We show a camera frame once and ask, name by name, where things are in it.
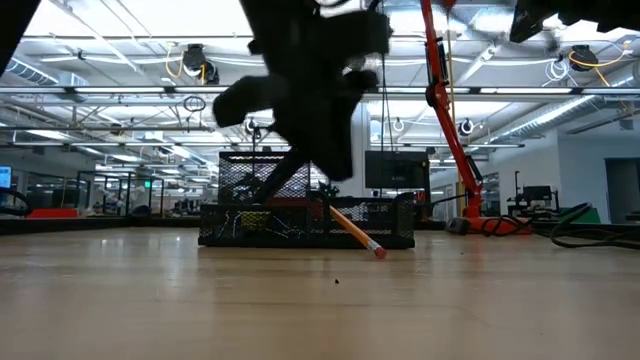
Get green board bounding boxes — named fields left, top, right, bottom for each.
left=559, top=206, right=603, bottom=225

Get yellow pencil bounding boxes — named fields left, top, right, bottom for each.
left=328, top=203, right=388, bottom=260

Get red desk lamp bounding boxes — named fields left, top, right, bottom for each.
left=418, top=0, right=535, bottom=237

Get long red bin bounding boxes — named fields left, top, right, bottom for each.
left=25, top=207, right=80, bottom=220

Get ceiling cable reel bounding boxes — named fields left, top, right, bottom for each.
left=568, top=43, right=600, bottom=73
left=181, top=43, right=222, bottom=86

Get black mesh desk organizer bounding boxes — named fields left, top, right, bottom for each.
left=197, top=150, right=417, bottom=250

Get black aluminium rig frame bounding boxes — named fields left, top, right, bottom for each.
left=0, top=214, right=640, bottom=239

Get black pen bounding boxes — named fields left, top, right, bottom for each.
left=252, top=147, right=310, bottom=205

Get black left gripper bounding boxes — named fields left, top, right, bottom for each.
left=212, top=9, right=394, bottom=184

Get black desk with monitor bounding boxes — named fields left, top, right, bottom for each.
left=506, top=170, right=562, bottom=217

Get lime green sticky pad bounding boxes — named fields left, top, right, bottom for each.
left=238, top=210, right=272, bottom=233

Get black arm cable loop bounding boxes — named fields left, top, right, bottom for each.
left=0, top=186, right=34, bottom=218

